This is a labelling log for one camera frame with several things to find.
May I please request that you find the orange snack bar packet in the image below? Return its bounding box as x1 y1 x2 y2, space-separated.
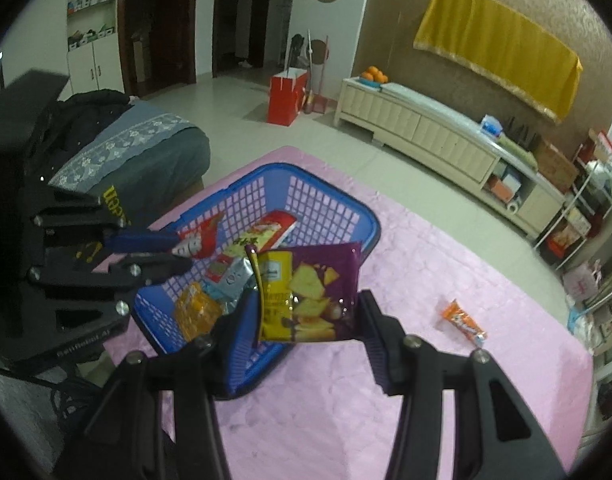
440 298 487 349

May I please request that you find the grey blanket with lace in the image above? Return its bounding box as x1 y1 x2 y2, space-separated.
48 99 211 223

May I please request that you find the red paper bag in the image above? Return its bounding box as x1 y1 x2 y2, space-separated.
267 67 310 126

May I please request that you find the broom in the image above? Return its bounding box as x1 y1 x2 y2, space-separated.
301 35 331 115

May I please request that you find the black cable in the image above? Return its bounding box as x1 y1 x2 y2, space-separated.
0 360 109 428

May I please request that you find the yellow foil snack pouch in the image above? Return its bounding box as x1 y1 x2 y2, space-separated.
174 281 223 342

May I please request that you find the brown cardboard box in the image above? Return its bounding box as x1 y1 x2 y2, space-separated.
532 139 580 194

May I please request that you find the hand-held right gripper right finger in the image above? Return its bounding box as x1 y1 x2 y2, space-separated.
355 290 570 480

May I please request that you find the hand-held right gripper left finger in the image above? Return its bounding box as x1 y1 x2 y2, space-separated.
52 289 261 480

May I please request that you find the black jacket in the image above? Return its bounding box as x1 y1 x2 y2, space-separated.
48 89 133 171

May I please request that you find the purple and yellow snack packet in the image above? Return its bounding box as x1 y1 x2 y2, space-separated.
244 241 363 344

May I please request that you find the yellow wall cloth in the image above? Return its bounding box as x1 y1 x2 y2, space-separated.
413 0 584 124

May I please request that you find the red and silver-blue snack packet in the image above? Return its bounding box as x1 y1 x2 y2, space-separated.
205 254 255 303

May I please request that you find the white tall cabinet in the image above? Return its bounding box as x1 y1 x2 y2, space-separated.
66 0 119 97

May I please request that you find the orange red snack packet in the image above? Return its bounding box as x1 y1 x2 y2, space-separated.
172 211 226 261

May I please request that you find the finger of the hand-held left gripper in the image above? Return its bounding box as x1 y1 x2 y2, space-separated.
32 204 180 257
27 254 195 317

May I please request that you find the white wire rack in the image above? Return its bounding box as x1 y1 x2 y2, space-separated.
533 157 612 273

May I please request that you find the red and yellow snack packet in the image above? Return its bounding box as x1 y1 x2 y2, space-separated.
221 211 297 261

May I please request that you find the pink tablecloth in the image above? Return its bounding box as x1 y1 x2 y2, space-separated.
105 146 594 480

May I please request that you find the cream low cabinet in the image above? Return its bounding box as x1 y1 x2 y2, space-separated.
334 76 568 239

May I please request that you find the blue plastic basket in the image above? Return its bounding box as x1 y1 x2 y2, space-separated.
130 162 382 401

